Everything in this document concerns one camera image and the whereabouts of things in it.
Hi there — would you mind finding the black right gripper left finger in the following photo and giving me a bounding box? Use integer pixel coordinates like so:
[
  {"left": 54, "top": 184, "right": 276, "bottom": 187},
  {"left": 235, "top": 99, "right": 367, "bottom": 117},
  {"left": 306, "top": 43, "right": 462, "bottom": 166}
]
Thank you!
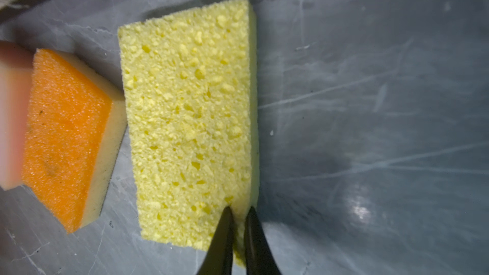
[{"left": 197, "top": 206, "right": 235, "bottom": 275}]

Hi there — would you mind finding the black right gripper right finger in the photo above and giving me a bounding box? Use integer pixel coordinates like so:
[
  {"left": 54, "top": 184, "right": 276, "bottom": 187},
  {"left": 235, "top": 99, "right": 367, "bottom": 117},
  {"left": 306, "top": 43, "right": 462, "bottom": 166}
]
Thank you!
[{"left": 244, "top": 206, "right": 281, "bottom": 275}]

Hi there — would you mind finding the lime porous sponge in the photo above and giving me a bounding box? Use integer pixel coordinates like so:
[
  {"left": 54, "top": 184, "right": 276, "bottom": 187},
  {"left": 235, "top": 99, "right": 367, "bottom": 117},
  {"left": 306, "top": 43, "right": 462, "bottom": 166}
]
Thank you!
[{"left": 118, "top": 0, "right": 259, "bottom": 266}]

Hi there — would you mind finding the orange sponge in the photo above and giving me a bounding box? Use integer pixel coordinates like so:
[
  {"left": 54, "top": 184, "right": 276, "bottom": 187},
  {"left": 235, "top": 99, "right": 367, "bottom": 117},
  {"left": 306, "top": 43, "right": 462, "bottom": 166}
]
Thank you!
[{"left": 22, "top": 48, "right": 127, "bottom": 233}]

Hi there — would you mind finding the pink sponge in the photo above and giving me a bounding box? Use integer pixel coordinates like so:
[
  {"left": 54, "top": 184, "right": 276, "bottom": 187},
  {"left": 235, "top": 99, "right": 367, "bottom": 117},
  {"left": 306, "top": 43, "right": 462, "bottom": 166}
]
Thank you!
[{"left": 1, "top": 41, "right": 33, "bottom": 190}]

